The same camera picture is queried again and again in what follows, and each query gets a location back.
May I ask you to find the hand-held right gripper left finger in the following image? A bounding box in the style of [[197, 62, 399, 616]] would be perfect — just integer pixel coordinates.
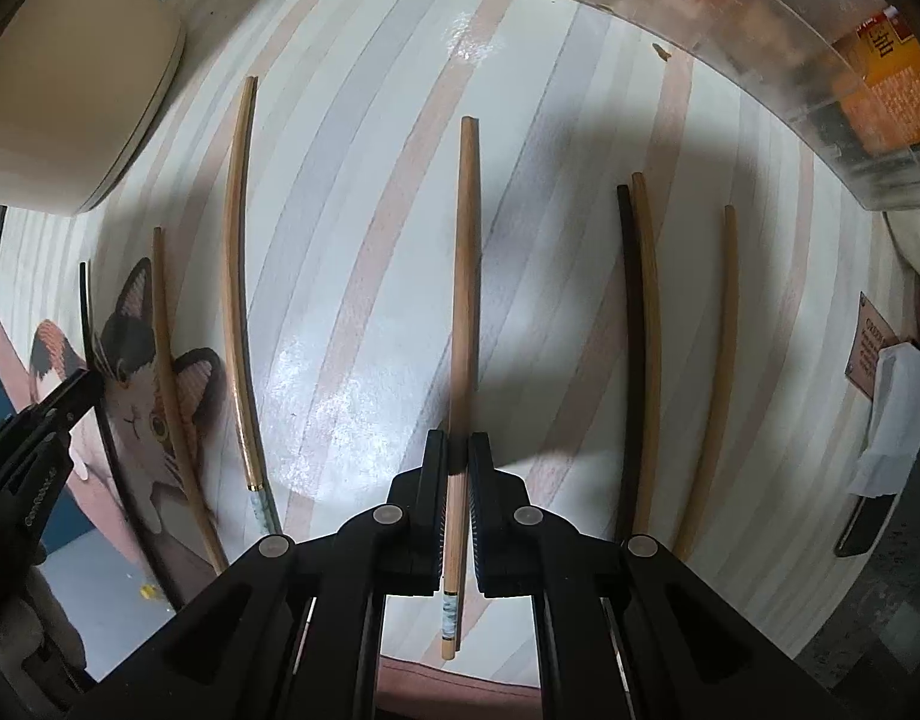
[[70, 429, 450, 720]]

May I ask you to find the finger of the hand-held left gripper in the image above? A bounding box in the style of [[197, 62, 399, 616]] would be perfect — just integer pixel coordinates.
[[11, 369, 106, 436]]

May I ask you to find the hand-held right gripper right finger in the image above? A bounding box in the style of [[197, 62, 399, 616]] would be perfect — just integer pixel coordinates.
[[468, 432, 852, 720]]

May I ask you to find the dark brown chopstick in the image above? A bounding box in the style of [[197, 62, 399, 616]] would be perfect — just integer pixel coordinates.
[[614, 184, 648, 542]]

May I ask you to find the light wooden chopstick patterned end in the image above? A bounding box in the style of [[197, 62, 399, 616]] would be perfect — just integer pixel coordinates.
[[439, 116, 481, 662], [221, 76, 283, 535]]

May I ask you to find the cat print placemat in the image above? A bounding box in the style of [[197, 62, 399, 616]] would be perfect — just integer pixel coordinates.
[[0, 255, 232, 612]]

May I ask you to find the thin black chopstick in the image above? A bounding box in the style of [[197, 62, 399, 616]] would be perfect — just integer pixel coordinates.
[[79, 261, 184, 610]]

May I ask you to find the plain wooden chopstick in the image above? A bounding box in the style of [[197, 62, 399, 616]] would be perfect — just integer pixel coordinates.
[[671, 204, 739, 565], [152, 226, 229, 577], [629, 172, 663, 539]]

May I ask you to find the striped tablecloth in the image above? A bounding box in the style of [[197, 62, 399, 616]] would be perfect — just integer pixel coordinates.
[[25, 0, 920, 691]]

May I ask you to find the beige plastic container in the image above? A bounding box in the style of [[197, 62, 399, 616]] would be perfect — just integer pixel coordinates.
[[0, 0, 188, 215]]

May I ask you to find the black flat object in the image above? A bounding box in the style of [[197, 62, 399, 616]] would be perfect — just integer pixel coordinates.
[[833, 491, 897, 559]]

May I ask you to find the white crumpled tissue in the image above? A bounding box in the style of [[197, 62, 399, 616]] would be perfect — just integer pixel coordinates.
[[848, 340, 920, 498]]

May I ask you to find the brown printed card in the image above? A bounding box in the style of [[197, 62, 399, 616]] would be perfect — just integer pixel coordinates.
[[844, 291, 902, 400]]

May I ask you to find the clear plastic storage box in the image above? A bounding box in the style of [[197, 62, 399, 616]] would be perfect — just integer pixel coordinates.
[[511, 0, 920, 212]]

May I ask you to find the orange printed packet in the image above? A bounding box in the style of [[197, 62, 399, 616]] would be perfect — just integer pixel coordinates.
[[835, 6, 920, 157]]

